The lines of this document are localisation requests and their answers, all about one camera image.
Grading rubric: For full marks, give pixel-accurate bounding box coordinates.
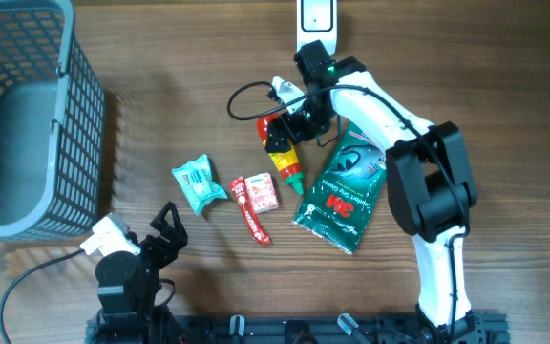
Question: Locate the black right camera cable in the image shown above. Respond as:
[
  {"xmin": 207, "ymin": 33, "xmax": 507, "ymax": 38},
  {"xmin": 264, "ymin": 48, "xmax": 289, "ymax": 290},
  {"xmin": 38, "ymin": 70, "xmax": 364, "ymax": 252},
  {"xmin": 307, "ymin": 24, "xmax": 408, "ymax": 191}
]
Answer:
[{"xmin": 226, "ymin": 79, "xmax": 470, "ymax": 335}]

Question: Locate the black left camera cable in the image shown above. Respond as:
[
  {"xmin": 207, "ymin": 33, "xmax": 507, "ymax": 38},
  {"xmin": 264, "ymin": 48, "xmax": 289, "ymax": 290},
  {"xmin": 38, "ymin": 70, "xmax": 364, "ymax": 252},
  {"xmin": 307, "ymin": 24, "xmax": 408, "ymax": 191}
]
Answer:
[{"xmin": 0, "ymin": 247, "xmax": 88, "ymax": 344}]

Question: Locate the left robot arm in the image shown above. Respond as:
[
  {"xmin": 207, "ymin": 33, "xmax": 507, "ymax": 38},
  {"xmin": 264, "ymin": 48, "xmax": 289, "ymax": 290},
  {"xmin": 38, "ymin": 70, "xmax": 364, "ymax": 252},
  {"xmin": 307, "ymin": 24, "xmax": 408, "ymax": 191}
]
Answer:
[{"xmin": 85, "ymin": 202, "xmax": 188, "ymax": 344}]

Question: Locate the grey plastic mesh basket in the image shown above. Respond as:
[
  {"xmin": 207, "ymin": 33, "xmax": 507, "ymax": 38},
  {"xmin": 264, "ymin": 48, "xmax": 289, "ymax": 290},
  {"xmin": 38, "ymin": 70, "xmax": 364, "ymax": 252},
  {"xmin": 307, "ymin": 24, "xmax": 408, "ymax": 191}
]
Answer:
[{"xmin": 0, "ymin": 1, "xmax": 106, "ymax": 241}]

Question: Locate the red white small packet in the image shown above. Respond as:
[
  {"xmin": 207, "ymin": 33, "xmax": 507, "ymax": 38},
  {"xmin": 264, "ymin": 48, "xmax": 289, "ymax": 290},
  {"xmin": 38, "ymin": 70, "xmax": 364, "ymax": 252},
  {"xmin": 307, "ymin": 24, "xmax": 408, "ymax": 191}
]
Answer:
[{"xmin": 244, "ymin": 173, "xmax": 279, "ymax": 213}]

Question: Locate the red Nescafe stick sachet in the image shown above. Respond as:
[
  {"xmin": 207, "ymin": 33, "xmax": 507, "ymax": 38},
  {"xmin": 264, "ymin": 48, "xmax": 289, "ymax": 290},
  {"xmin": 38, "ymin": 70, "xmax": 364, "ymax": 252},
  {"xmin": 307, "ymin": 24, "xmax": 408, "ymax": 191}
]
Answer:
[{"xmin": 229, "ymin": 177, "xmax": 271, "ymax": 245}]

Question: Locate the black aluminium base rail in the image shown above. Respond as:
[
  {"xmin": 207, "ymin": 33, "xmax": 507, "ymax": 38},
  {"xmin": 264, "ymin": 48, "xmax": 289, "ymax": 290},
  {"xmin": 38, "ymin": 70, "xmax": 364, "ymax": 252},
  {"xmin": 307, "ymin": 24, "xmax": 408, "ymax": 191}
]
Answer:
[{"xmin": 85, "ymin": 312, "xmax": 511, "ymax": 344}]

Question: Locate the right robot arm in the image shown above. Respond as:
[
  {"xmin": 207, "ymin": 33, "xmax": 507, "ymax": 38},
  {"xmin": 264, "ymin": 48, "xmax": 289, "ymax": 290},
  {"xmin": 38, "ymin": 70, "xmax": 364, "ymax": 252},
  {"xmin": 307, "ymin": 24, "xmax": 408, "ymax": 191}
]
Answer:
[{"xmin": 265, "ymin": 41, "xmax": 476, "ymax": 343}]

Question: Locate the black camera cable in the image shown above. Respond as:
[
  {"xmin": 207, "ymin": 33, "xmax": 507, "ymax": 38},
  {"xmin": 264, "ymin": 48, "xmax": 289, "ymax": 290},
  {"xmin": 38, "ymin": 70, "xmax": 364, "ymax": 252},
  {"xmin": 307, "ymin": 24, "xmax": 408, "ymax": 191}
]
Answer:
[
  {"xmin": 0, "ymin": 247, "xmax": 88, "ymax": 344},
  {"xmin": 226, "ymin": 79, "xmax": 470, "ymax": 335}
]

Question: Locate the red sauce bottle green cap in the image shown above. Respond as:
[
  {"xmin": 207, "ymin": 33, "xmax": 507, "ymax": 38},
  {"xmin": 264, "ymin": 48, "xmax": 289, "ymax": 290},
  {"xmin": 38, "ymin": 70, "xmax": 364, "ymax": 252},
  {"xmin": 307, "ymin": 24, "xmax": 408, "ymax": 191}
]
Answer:
[{"xmin": 256, "ymin": 114, "xmax": 305, "ymax": 196}]

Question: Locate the pale teal tissue packet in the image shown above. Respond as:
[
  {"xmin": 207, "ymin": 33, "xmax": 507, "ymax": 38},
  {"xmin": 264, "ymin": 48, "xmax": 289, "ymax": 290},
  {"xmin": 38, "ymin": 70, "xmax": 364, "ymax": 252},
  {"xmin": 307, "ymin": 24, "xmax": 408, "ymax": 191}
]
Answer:
[{"xmin": 171, "ymin": 154, "xmax": 227, "ymax": 216}]

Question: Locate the white barcode scanner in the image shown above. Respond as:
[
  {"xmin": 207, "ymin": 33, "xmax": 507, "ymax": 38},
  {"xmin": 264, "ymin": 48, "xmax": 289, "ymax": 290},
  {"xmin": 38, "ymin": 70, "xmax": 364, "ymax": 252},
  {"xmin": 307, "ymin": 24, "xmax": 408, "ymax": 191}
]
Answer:
[{"xmin": 296, "ymin": 0, "xmax": 338, "ymax": 56}]

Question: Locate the green 3M gloves packet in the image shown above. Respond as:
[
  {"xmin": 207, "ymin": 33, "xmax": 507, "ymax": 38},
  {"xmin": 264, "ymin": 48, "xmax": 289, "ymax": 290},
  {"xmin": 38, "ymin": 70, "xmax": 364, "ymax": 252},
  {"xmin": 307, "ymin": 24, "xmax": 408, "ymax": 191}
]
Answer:
[{"xmin": 293, "ymin": 123, "xmax": 387, "ymax": 255}]

